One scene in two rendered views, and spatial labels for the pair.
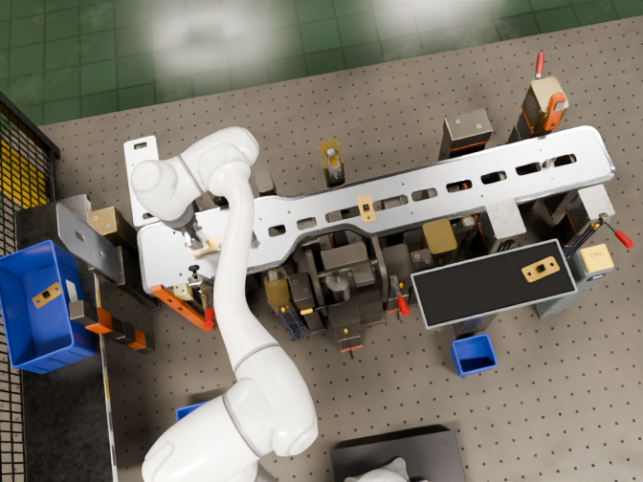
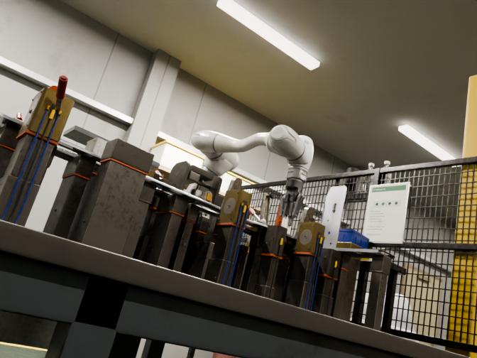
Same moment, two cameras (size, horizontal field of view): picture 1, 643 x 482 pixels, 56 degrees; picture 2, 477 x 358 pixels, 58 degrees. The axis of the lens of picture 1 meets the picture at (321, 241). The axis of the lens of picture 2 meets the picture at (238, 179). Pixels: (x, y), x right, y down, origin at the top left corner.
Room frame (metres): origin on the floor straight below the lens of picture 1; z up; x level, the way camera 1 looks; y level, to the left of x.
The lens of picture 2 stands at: (1.98, -0.94, 0.65)
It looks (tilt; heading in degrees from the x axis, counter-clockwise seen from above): 17 degrees up; 144
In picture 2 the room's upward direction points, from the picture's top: 14 degrees clockwise
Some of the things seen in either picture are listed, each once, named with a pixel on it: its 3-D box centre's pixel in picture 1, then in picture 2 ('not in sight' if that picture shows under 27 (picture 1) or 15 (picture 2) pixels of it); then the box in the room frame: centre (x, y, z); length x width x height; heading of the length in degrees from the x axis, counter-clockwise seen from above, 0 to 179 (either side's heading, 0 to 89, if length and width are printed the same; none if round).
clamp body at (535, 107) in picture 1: (532, 122); (28, 163); (0.85, -0.74, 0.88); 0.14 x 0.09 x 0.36; 179
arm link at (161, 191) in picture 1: (164, 186); (299, 152); (0.67, 0.31, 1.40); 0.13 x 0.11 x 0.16; 109
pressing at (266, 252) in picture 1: (372, 205); (189, 201); (0.67, -0.17, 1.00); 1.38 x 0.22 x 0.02; 89
